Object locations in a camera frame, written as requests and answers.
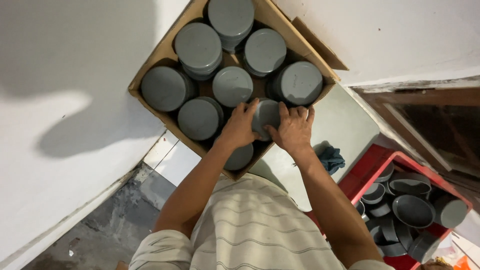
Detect person's left hand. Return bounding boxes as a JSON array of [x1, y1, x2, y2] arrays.
[[220, 98, 263, 149]]

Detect person's right hand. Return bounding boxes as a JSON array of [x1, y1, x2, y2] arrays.
[[264, 102, 316, 155]]

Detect grey plastic pipe cap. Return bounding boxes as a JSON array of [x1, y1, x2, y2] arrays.
[[251, 98, 282, 142]]

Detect dark blue cloth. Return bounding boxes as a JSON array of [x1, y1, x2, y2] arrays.
[[317, 145, 346, 176]]

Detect red crate with grey caps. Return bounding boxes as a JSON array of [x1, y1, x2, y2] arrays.
[[305, 144, 474, 270]]

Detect stacks of grey caps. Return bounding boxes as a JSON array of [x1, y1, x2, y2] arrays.
[[140, 0, 324, 172]]

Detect person's striped beige shirt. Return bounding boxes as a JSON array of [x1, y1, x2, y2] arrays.
[[128, 173, 396, 270]]

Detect brown cardboard box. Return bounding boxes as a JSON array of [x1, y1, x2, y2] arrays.
[[128, 0, 349, 181]]

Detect orange plastic bag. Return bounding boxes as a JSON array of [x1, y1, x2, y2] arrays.
[[452, 255, 473, 270]]

